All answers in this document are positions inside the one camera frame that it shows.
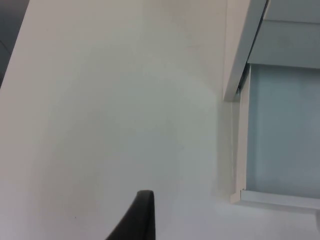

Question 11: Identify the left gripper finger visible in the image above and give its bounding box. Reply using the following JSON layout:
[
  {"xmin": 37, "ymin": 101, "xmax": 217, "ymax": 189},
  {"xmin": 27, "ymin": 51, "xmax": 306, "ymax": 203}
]
[{"xmin": 104, "ymin": 189, "xmax": 157, "ymax": 240}]

